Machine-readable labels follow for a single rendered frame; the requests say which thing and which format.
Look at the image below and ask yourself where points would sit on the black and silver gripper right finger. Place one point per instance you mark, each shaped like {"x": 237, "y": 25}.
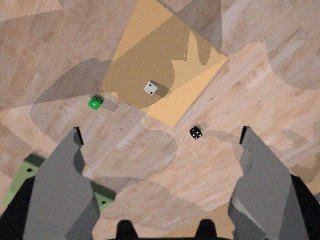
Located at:
{"x": 269, "y": 202}

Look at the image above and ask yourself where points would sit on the black die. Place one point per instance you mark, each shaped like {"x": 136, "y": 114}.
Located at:
{"x": 195, "y": 132}

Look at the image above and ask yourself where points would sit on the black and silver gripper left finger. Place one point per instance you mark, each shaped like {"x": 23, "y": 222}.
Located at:
{"x": 56, "y": 203}

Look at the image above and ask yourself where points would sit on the green die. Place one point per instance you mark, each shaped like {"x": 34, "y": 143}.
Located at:
{"x": 95, "y": 102}

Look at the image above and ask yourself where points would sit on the tan flat mat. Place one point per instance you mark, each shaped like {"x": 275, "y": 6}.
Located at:
{"x": 157, "y": 45}

